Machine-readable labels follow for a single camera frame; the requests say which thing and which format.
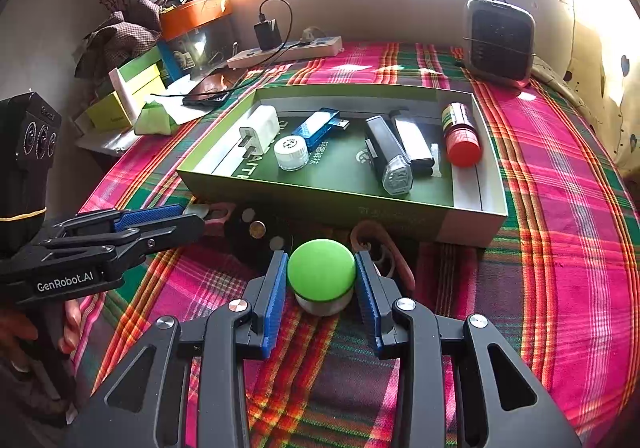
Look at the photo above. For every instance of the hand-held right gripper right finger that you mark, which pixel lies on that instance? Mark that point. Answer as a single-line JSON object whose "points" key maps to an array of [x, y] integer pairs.
{"points": [[367, 303]]}

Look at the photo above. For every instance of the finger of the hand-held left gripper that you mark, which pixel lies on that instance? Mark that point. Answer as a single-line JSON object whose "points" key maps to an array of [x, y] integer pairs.
{"points": [[170, 230], [150, 218]]}

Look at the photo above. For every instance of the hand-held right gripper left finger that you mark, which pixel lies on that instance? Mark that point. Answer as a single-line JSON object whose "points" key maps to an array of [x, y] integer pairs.
{"points": [[275, 303]]}

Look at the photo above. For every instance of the green round button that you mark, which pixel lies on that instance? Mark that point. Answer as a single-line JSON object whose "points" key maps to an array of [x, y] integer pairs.
{"points": [[320, 268]]}

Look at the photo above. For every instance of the white charger adapter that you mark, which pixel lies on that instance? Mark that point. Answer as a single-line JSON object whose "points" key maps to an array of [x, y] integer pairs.
{"points": [[260, 128]]}

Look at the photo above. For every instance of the green cardboard box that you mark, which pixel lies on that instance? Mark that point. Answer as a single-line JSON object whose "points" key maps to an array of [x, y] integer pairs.
{"points": [[325, 168]]}

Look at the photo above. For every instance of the brown bottle with red cap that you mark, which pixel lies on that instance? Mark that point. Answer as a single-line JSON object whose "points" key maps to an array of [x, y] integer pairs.
{"points": [[462, 143]]}

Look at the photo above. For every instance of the person's left hand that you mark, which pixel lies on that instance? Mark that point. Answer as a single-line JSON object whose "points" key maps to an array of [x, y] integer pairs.
{"points": [[17, 343]]}

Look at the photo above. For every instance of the black smartphone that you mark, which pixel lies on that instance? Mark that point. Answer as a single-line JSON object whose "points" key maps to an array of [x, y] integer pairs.
{"points": [[210, 95]]}

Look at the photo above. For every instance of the green white carton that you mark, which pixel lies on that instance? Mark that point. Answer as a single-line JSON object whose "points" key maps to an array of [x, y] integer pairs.
{"points": [[135, 78]]}

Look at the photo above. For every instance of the small white jar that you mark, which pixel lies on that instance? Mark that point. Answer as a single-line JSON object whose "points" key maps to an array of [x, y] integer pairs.
{"points": [[291, 155]]}

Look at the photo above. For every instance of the small white tube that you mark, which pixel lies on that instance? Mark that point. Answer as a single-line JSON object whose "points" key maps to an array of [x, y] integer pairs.
{"points": [[436, 160]]}

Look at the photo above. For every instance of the brown checkered cloth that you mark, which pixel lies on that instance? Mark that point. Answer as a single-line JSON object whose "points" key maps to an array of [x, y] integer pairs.
{"points": [[120, 40]]}

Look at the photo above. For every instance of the black device with clear cap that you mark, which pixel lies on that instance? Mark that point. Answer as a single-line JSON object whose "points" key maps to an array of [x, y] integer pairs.
{"points": [[382, 143]]}

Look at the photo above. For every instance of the black rectangular lighter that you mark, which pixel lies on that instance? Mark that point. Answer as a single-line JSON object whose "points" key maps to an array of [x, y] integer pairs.
{"points": [[412, 143]]}

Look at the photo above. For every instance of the blue usb stick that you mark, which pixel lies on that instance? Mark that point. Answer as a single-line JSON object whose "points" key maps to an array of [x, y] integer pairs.
{"points": [[315, 128]]}

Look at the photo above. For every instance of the clear glass tank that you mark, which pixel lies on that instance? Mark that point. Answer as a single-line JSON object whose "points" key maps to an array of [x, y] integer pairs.
{"points": [[200, 45]]}

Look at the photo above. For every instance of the pink plaid tablecloth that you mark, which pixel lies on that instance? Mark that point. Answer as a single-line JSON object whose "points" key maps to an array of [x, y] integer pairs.
{"points": [[550, 228]]}

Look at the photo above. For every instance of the orange planter box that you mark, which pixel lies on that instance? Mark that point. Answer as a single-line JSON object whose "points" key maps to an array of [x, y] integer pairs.
{"points": [[192, 18]]}

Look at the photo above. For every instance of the black charger plug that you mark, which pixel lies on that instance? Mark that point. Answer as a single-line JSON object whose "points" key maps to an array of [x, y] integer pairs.
{"points": [[267, 34]]}

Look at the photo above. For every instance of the white power strip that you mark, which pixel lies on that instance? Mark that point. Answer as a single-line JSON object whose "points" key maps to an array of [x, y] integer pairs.
{"points": [[310, 48]]}

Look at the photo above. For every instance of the white plug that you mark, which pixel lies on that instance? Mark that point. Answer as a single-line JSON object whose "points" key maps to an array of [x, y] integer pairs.
{"points": [[312, 34]]}

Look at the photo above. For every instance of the grey desktop fan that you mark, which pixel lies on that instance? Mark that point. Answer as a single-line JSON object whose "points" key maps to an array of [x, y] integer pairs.
{"points": [[500, 43]]}

